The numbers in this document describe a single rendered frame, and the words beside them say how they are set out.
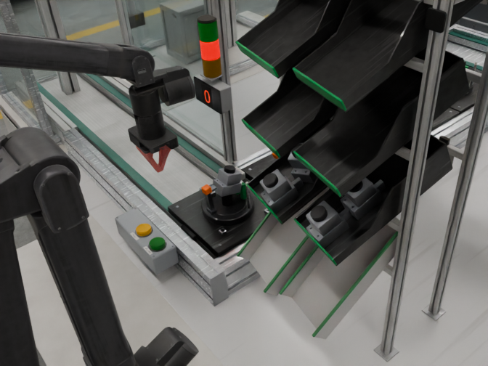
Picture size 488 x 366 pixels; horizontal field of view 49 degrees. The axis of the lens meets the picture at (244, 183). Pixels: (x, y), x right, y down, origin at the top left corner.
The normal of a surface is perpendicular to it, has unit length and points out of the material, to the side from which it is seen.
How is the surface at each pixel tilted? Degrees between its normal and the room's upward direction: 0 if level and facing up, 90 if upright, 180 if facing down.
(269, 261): 45
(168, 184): 0
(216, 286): 90
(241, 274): 90
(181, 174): 0
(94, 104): 0
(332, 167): 25
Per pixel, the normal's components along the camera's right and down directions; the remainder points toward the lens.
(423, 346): -0.06, -0.79
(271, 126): -0.43, -0.58
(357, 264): -0.67, -0.32
